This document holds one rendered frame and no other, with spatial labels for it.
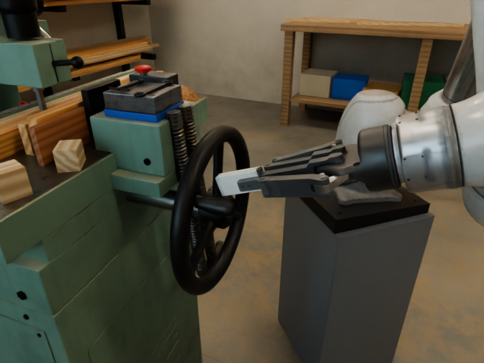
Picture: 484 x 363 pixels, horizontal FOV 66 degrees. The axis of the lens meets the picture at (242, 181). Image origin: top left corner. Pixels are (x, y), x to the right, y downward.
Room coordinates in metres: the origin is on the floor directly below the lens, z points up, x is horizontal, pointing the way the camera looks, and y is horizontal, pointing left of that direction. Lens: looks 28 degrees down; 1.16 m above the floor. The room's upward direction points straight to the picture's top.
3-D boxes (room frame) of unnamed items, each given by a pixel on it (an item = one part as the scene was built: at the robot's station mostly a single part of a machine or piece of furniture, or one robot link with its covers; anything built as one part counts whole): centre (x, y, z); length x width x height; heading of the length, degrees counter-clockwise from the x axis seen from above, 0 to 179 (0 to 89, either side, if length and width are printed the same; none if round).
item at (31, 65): (0.67, 0.38, 1.03); 0.14 x 0.07 x 0.09; 70
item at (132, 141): (0.64, 0.17, 0.91); 0.15 x 0.14 x 0.09; 160
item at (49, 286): (0.71, 0.48, 0.76); 0.57 x 0.45 x 0.09; 70
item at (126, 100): (0.64, 0.16, 0.99); 0.13 x 0.11 x 0.06; 160
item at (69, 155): (0.53, 0.27, 0.92); 0.04 x 0.03 x 0.04; 10
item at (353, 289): (0.94, -0.33, 0.30); 0.30 x 0.30 x 0.60; 20
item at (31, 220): (0.67, 0.25, 0.87); 0.61 x 0.30 x 0.06; 160
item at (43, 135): (0.64, 0.27, 0.93); 0.24 x 0.01 x 0.06; 160
